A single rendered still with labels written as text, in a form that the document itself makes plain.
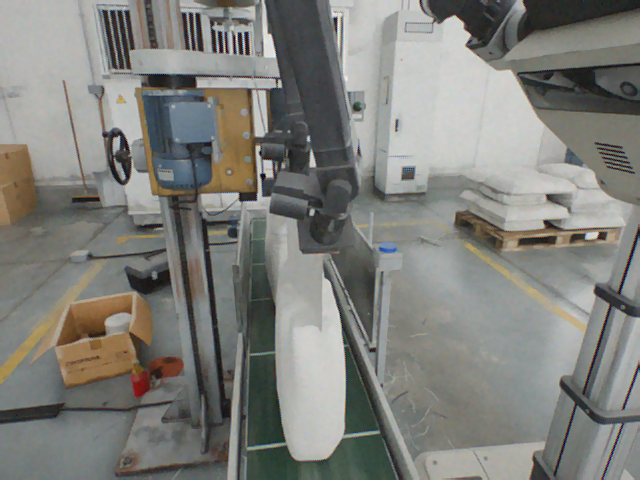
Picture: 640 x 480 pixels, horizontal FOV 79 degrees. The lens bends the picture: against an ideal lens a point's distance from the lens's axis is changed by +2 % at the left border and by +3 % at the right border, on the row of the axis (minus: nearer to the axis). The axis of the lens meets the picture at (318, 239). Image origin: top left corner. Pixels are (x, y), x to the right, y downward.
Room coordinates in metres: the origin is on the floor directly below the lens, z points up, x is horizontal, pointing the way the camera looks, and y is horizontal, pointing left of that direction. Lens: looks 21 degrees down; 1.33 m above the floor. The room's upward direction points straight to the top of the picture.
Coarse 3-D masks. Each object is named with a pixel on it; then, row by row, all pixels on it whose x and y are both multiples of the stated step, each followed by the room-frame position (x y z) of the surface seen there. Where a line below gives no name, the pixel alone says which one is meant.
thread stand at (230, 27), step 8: (208, 8) 1.04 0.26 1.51; (216, 8) 1.03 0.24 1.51; (224, 8) 1.03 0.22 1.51; (232, 8) 1.03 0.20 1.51; (240, 8) 1.06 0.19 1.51; (216, 16) 1.13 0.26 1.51; (224, 16) 1.05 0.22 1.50; (232, 16) 1.13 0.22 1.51; (240, 16) 1.13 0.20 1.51; (224, 24) 1.20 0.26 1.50; (232, 24) 1.21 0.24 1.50; (240, 24) 1.31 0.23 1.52; (232, 32) 1.31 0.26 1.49
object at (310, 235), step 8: (312, 216) 0.67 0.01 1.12; (304, 224) 0.65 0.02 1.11; (312, 224) 0.62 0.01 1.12; (352, 224) 0.66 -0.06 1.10; (304, 232) 0.64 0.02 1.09; (312, 232) 0.63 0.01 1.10; (320, 232) 0.60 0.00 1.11; (328, 232) 0.60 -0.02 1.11; (336, 232) 0.59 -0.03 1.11; (344, 232) 0.65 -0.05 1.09; (352, 232) 0.65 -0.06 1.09; (304, 240) 0.63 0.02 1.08; (312, 240) 0.63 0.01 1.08; (320, 240) 0.62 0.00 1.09; (328, 240) 0.61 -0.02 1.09; (336, 240) 0.63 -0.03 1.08; (344, 240) 0.64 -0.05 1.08; (352, 240) 0.64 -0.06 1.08; (304, 248) 0.62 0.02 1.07; (312, 248) 0.62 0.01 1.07; (320, 248) 0.63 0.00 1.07
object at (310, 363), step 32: (288, 224) 0.91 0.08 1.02; (288, 256) 0.94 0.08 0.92; (320, 256) 0.71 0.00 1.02; (288, 288) 0.89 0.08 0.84; (320, 288) 0.71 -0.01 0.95; (288, 320) 0.81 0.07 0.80; (320, 320) 0.71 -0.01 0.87; (288, 352) 0.77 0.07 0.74; (320, 352) 0.75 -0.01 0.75; (288, 384) 0.76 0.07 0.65; (320, 384) 0.74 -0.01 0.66; (288, 416) 0.76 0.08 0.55; (320, 416) 0.74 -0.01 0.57; (288, 448) 0.77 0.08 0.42; (320, 448) 0.74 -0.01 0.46
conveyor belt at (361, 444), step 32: (256, 224) 2.79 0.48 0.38; (256, 256) 2.17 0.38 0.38; (256, 288) 1.76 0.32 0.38; (256, 320) 1.46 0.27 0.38; (256, 352) 1.24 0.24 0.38; (256, 384) 1.06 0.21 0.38; (352, 384) 1.06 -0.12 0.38; (256, 416) 0.92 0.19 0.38; (352, 416) 0.92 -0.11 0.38; (256, 448) 0.81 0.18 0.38; (352, 448) 0.81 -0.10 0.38; (384, 448) 0.81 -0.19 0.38
